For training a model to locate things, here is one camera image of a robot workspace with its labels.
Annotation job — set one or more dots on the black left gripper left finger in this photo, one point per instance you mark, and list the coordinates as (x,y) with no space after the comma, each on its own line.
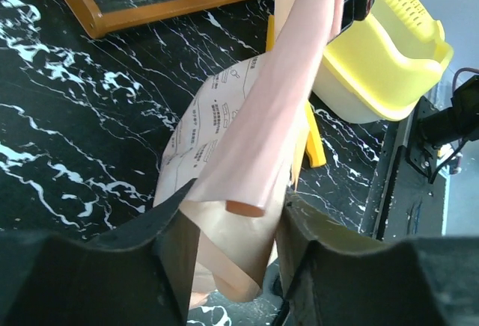
(137,274)

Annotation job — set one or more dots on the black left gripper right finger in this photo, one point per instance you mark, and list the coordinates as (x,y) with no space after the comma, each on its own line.
(331,275)

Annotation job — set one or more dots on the yellow plastic litter scoop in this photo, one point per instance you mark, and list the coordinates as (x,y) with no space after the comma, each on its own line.
(314,145)

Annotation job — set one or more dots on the pink cat litter bag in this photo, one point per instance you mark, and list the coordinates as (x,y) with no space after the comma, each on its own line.
(239,145)

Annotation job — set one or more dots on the yellow litter box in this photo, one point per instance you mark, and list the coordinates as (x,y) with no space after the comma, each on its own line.
(381,66)

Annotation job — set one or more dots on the wooden two-tier shelf rack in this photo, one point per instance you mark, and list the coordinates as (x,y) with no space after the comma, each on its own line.
(149,8)

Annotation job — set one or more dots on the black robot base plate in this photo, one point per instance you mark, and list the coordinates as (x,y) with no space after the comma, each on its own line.
(401,201)

